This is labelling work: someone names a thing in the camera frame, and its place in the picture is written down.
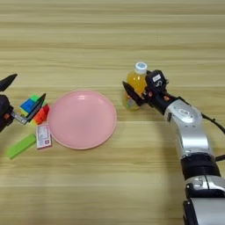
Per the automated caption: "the green rectangular block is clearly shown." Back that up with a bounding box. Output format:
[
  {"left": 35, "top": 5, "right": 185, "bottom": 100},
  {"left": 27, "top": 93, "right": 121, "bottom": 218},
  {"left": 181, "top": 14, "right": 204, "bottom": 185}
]
[{"left": 6, "top": 133, "right": 38, "bottom": 160}]

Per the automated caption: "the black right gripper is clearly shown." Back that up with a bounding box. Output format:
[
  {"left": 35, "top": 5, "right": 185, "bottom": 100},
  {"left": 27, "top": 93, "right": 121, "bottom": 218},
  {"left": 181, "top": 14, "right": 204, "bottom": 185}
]
[{"left": 122, "top": 81, "right": 179, "bottom": 115}]

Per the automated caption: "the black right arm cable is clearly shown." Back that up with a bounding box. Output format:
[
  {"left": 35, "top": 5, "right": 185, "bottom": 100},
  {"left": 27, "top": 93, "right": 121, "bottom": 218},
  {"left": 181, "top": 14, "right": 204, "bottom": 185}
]
[{"left": 200, "top": 112, "right": 225, "bottom": 163}]

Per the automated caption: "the small pink white card box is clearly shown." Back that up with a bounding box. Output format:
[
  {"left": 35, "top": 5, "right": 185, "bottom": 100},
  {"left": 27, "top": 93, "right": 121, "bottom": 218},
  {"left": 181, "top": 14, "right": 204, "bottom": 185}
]
[{"left": 35, "top": 123, "right": 53, "bottom": 150}]

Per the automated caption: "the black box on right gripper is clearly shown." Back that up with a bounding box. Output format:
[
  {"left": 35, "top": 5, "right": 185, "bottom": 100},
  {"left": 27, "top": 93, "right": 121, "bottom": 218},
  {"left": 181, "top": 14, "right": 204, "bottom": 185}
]
[{"left": 145, "top": 69, "right": 170, "bottom": 95}]

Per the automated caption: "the pink round plate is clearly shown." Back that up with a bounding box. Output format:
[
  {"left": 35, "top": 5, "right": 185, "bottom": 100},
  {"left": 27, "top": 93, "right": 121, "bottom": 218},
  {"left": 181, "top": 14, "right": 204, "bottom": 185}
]
[{"left": 47, "top": 90, "right": 118, "bottom": 150}]

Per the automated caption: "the orange juice bottle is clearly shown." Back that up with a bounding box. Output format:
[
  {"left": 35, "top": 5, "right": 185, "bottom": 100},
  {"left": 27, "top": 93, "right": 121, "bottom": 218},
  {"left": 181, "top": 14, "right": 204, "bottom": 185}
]
[{"left": 122, "top": 62, "right": 149, "bottom": 112}]

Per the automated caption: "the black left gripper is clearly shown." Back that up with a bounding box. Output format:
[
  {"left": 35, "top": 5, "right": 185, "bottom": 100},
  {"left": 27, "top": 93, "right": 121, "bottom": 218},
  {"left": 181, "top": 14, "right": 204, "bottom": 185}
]
[{"left": 0, "top": 73, "right": 47, "bottom": 133}]

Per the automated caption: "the multicoloured puzzle cube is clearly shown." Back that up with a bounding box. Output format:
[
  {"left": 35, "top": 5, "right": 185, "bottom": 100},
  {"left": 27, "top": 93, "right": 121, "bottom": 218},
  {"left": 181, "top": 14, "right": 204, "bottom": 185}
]
[{"left": 19, "top": 94, "right": 51, "bottom": 127}]

